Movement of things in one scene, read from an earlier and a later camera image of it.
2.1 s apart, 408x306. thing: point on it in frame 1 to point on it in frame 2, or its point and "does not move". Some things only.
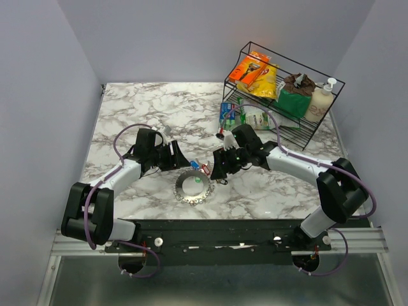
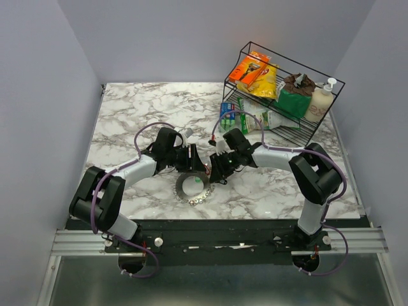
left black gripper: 181,160 to 193,164
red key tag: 206,169 does not move
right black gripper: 218,170 does not move
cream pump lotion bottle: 320,102 does not move
